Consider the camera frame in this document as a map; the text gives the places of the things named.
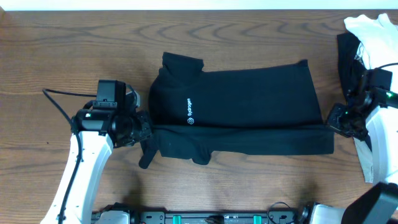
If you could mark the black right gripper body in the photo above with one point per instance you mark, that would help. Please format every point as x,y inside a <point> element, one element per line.
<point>347,121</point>

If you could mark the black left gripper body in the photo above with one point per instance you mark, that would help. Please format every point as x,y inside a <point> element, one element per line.
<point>144,125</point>

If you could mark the black logo t-shirt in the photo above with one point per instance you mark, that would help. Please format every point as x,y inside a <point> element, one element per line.
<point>262,112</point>

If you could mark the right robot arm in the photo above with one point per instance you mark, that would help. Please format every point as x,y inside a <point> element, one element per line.
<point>379,203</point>

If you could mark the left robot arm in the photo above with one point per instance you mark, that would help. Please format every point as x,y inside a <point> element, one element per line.
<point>96,134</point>

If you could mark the black garment in pile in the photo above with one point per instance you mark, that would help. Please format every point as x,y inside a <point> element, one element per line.
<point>350,69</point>

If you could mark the white garment pile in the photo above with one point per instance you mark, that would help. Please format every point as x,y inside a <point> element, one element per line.
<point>378,48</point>

